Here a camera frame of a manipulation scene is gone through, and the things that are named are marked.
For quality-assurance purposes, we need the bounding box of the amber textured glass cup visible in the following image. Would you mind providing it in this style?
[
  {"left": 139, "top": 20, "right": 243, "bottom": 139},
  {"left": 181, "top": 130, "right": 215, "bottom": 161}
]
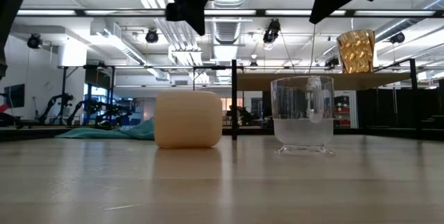
[{"left": 336, "top": 29, "right": 376, "bottom": 75}]

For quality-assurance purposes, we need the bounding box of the peach ceramic mug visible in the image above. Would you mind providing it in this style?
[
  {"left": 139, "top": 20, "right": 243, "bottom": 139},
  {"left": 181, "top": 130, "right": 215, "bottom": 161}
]
[{"left": 154, "top": 89, "right": 223, "bottom": 149}]

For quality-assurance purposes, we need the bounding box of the clear glass mug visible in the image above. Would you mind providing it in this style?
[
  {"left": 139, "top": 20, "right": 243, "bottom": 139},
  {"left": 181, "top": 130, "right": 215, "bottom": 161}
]
[{"left": 270, "top": 75, "right": 336, "bottom": 156}]

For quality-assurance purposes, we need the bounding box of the wooden shelf board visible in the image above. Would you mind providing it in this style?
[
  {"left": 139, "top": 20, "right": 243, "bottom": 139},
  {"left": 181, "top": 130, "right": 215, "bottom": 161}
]
[{"left": 237, "top": 72, "right": 412, "bottom": 92}]

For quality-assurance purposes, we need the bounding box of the black shelf leg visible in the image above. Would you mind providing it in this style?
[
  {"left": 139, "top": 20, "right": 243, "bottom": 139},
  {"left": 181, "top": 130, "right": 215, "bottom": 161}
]
[
  {"left": 410, "top": 58, "right": 422, "bottom": 138},
  {"left": 231, "top": 59, "right": 239, "bottom": 141}
]

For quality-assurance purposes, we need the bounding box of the black round spotlight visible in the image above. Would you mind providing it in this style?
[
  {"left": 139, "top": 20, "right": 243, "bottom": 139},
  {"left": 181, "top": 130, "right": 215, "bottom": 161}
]
[
  {"left": 389, "top": 31, "right": 406, "bottom": 45},
  {"left": 262, "top": 18, "right": 282, "bottom": 44},
  {"left": 26, "top": 33, "right": 43, "bottom": 50},
  {"left": 325, "top": 56, "right": 341, "bottom": 71},
  {"left": 145, "top": 28, "right": 160, "bottom": 44}
]

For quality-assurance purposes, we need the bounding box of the red storage cabinet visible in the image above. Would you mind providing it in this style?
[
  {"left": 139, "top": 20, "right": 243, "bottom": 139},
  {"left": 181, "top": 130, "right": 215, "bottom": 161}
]
[{"left": 334, "top": 95, "right": 352, "bottom": 128}]

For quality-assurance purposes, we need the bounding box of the black room divider panel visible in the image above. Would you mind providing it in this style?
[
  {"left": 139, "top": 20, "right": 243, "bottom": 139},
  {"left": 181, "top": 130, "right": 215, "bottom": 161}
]
[{"left": 357, "top": 88, "right": 444, "bottom": 130}]

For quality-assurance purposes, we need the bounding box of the teal cloth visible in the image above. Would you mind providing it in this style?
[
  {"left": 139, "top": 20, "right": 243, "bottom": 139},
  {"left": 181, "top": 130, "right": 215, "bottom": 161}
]
[{"left": 55, "top": 119, "right": 156, "bottom": 141}]

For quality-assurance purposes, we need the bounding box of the black overhead frame bar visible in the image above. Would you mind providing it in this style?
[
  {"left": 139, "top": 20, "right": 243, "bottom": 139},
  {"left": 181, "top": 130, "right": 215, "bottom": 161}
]
[{"left": 15, "top": 8, "right": 444, "bottom": 18}]

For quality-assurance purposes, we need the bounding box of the black table edge rail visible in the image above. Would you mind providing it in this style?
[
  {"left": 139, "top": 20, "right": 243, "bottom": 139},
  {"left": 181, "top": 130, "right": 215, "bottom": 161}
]
[{"left": 0, "top": 126, "right": 444, "bottom": 141}]

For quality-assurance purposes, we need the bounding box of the black wall monitor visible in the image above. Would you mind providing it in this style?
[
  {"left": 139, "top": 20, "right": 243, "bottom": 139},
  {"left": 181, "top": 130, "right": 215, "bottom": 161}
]
[{"left": 3, "top": 83, "right": 26, "bottom": 109}]

